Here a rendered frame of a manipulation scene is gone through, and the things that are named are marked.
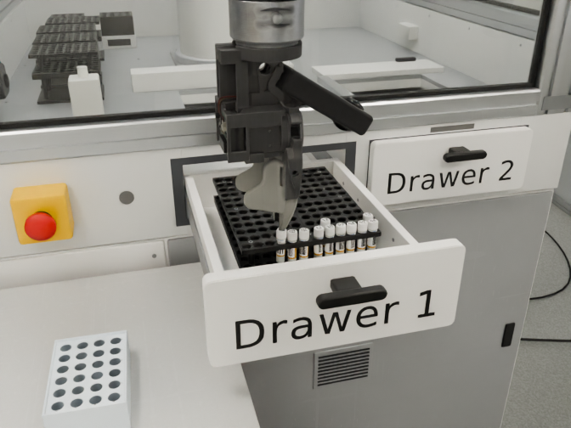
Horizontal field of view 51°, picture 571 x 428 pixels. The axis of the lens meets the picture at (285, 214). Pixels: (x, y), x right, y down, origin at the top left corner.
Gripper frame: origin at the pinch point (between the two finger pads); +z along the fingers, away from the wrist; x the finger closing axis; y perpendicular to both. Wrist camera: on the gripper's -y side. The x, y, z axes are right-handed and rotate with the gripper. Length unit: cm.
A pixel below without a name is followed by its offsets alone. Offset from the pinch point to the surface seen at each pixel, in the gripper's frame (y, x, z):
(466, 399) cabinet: -47, -22, 63
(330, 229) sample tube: -5.5, 0.6, 2.6
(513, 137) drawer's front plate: -46, -21, 2
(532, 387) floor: -90, -48, 94
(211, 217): 6.0, -20.8, 10.4
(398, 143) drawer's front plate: -24.4, -21.2, 1.4
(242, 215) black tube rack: 3.6, -8.1, 3.8
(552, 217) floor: -167, -140, 95
